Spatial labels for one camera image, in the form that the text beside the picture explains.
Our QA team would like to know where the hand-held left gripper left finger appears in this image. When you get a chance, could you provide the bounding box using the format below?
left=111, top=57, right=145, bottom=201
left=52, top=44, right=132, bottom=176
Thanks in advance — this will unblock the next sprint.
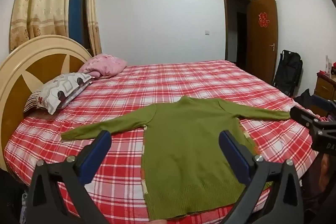
left=26, top=130, right=112, bottom=224

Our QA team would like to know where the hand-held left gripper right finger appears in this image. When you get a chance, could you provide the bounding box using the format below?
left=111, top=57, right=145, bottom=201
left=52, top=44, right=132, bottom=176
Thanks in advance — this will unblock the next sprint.
left=219, top=130, right=305, bottom=224

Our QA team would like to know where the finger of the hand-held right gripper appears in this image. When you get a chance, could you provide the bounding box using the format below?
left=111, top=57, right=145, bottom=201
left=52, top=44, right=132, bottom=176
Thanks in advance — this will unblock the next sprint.
left=290, top=106, right=322, bottom=133
left=310, top=94, right=336, bottom=109

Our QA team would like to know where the green knit sweater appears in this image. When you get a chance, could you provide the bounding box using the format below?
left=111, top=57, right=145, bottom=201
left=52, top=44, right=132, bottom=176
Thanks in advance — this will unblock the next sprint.
left=61, top=95, right=292, bottom=222

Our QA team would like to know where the person's right forearm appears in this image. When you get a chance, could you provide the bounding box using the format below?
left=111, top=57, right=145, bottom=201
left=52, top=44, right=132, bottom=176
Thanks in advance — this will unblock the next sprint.
left=302, top=152, right=336, bottom=214

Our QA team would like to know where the wooden cabinet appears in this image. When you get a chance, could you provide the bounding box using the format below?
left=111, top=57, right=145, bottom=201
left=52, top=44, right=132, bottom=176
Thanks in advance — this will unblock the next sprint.
left=314, top=72, right=336, bottom=106

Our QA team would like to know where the dark cloth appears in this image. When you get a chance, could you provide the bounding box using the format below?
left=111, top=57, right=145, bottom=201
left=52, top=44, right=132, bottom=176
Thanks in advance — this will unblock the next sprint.
left=295, top=88, right=313, bottom=107

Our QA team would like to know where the black folded bag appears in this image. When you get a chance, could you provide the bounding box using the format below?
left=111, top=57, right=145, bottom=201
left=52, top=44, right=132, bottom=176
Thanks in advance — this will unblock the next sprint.
left=273, top=50, right=303, bottom=97

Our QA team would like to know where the grey patterned pillow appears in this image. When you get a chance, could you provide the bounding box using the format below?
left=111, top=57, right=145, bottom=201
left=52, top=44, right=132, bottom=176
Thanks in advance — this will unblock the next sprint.
left=24, top=72, right=95, bottom=115

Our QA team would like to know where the brown wooden door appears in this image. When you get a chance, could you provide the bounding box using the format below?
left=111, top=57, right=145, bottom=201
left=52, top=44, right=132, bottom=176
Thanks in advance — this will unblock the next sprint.
left=247, top=0, right=278, bottom=85

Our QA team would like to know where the pink pillow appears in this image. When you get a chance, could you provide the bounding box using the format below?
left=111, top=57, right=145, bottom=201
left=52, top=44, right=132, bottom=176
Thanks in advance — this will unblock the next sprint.
left=78, top=53, right=128, bottom=79

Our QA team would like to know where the bed with red plaid sheet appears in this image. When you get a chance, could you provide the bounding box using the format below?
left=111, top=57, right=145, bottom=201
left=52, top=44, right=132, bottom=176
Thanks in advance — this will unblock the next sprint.
left=5, top=60, right=324, bottom=224

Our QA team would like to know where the red paper door decoration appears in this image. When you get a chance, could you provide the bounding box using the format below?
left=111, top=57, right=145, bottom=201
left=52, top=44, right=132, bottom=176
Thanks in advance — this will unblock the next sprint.
left=258, top=13, right=269, bottom=28

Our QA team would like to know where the cream and brown headboard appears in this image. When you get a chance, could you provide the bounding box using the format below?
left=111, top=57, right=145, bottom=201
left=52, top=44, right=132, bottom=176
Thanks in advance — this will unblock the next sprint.
left=0, top=35, right=93, bottom=170

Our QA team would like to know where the narrow beige floral curtain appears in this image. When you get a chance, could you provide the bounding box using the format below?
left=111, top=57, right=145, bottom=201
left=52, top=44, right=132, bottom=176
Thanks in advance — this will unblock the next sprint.
left=85, top=0, right=102, bottom=56

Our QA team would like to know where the window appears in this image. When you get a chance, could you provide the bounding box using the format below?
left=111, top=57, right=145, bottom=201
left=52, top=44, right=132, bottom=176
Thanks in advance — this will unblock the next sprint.
left=69, top=0, right=88, bottom=48

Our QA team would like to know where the dark wooden door frame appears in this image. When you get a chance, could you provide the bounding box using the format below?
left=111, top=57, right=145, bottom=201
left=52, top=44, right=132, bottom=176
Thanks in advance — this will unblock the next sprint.
left=223, top=0, right=254, bottom=71

